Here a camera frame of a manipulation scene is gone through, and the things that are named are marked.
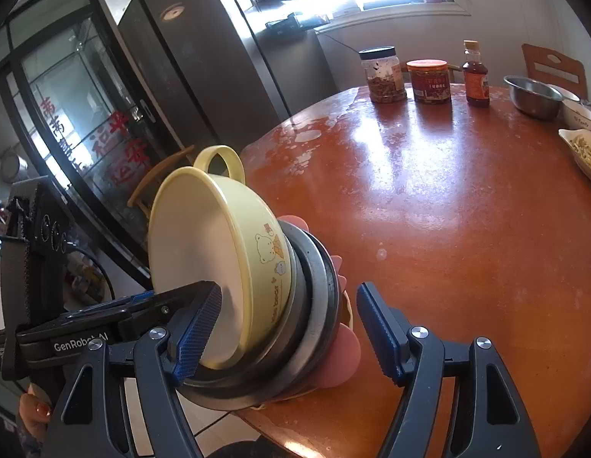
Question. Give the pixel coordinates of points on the small steel bowl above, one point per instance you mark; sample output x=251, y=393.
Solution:
x=534, y=98

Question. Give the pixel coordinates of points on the clear jar with black lid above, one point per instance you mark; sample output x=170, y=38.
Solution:
x=385, y=76

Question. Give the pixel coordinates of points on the wide-rim steel bowl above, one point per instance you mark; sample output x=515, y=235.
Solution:
x=320, y=291

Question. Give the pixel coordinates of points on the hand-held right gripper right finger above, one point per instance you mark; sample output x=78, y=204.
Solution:
x=379, y=334

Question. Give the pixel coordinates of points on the black tray shelf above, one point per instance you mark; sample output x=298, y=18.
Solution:
x=288, y=24

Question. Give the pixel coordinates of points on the pink apple-shaped plate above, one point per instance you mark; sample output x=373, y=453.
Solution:
x=341, y=358

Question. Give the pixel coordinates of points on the grey refrigerator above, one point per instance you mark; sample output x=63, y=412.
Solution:
x=195, y=57

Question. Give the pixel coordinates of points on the person's left hand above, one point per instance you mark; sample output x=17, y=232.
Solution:
x=35, y=410

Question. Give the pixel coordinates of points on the white printed ceramic bowl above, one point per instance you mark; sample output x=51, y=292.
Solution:
x=582, y=114

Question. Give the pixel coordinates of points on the jar with red lid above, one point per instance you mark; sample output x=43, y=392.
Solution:
x=431, y=81

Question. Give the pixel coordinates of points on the wooden chair with cutout back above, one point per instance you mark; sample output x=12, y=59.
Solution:
x=555, y=69

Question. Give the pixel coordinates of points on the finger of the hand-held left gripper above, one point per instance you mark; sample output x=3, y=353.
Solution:
x=181, y=300
x=128, y=301

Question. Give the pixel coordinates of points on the white dish with food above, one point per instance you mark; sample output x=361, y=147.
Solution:
x=584, y=150

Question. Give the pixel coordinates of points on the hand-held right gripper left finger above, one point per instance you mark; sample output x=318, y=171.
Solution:
x=197, y=338

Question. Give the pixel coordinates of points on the plain white ceramic bowl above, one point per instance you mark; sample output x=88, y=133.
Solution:
x=568, y=91

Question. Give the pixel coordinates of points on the deep steel bowl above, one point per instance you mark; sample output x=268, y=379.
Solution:
x=299, y=296

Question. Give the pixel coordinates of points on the yellow shell-shaped plate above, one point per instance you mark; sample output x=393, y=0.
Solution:
x=346, y=312

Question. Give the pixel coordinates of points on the brown sauce bottle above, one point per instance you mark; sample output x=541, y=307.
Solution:
x=476, y=76

